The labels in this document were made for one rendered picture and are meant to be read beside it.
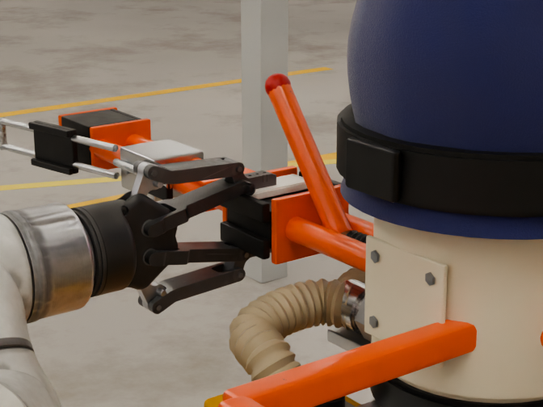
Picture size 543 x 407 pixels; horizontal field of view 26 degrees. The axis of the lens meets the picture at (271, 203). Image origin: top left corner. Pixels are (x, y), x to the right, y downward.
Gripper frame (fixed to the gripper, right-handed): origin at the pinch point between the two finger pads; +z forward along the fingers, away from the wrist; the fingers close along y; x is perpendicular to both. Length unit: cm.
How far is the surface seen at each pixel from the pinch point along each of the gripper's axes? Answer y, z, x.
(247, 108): 59, 175, -252
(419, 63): -19.0, -10.3, 29.1
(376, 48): -19.4, -10.5, 25.2
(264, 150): 73, 177, -244
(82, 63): 124, 332, -682
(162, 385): 123, 102, -193
